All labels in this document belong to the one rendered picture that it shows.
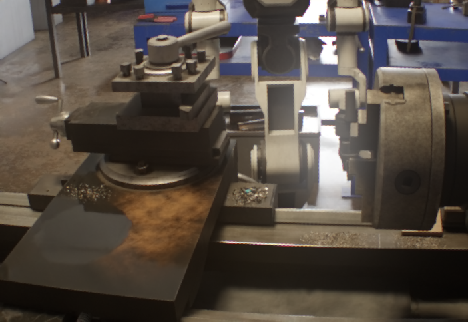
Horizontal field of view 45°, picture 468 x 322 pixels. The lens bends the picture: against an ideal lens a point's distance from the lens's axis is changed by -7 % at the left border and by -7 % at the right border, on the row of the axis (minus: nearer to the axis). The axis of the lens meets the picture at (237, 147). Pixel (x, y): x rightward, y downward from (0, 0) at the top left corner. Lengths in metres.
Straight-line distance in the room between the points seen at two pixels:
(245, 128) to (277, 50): 1.19
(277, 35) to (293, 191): 0.51
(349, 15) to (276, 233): 0.88
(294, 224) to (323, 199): 1.72
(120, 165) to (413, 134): 0.64
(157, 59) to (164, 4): 1.79
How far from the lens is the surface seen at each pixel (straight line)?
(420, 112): 0.83
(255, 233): 1.19
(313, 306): 1.17
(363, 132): 0.89
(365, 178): 0.92
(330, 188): 3.03
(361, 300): 1.19
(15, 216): 1.36
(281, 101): 1.90
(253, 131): 2.98
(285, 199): 2.04
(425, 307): 1.21
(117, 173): 1.21
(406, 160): 0.81
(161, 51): 1.15
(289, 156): 1.88
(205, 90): 1.19
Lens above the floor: 1.49
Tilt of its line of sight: 25 degrees down
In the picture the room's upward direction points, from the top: 3 degrees counter-clockwise
